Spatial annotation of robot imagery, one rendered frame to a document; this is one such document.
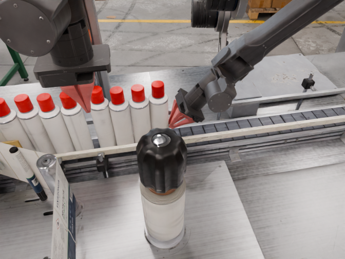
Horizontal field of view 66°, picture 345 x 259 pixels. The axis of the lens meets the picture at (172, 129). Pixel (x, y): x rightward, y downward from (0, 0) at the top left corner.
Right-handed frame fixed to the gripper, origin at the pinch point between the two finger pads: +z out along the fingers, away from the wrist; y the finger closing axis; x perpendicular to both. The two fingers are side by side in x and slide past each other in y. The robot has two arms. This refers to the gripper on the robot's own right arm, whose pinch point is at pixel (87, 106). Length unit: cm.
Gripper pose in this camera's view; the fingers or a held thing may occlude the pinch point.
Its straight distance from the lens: 47.1
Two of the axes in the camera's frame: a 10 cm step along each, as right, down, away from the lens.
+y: 9.8, -1.3, 1.3
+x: -1.9, -6.7, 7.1
